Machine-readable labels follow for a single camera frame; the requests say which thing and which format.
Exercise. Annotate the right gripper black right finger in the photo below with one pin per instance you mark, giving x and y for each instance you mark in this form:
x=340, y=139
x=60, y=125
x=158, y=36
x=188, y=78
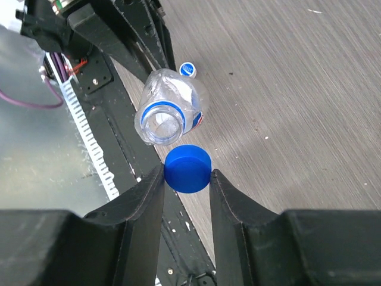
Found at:
x=255, y=246

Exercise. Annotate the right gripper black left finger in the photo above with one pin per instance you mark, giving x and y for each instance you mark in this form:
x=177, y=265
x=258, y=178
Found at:
x=116, y=244

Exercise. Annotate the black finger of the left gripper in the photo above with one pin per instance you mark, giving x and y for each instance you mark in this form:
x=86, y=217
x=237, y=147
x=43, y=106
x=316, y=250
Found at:
x=103, y=26
x=145, y=19

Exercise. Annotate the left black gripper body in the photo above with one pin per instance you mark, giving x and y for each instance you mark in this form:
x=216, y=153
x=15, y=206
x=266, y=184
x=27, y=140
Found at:
x=50, y=31

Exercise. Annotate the blue white bottle cap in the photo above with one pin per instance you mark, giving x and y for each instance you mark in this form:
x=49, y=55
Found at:
x=188, y=69

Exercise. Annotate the blue label water bottle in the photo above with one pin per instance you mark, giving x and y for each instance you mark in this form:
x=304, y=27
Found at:
x=171, y=105

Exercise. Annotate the dark blue bottle cap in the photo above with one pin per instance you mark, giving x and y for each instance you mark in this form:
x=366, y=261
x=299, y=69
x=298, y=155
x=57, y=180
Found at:
x=187, y=169

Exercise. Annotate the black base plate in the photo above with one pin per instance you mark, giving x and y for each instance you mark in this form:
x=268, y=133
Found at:
x=182, y=258

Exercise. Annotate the white slotted cable duct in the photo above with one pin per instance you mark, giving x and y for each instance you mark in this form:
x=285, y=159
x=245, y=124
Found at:
x=94, y=154

